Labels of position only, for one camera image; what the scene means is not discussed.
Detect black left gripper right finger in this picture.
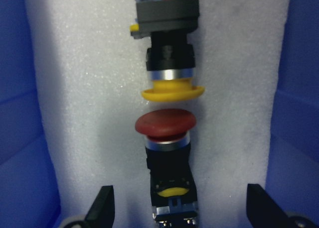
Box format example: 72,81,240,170
246,184,297,228

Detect yellow mushroom push button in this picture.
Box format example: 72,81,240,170
130,0,204,102

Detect white left foam pad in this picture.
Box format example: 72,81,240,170
22,0,291,228

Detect blue left plastic bin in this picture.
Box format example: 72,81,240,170
0,0,319,228

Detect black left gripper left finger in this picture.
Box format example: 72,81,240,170
84,186,115,228

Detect red mushroom push button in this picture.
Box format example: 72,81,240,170
135,109,198,228

